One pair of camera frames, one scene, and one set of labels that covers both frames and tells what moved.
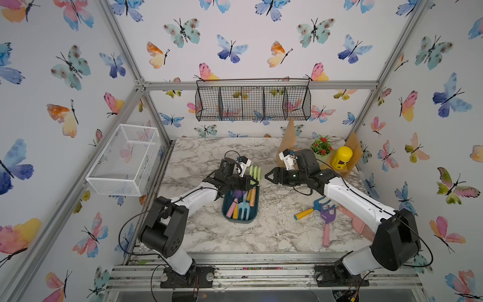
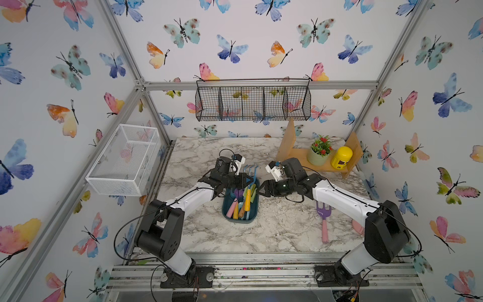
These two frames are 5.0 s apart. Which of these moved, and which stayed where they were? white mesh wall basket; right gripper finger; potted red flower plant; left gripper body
Moved: right gripper finger
Stayed: white mesh wall basket; potted red flower plant; left gripper body
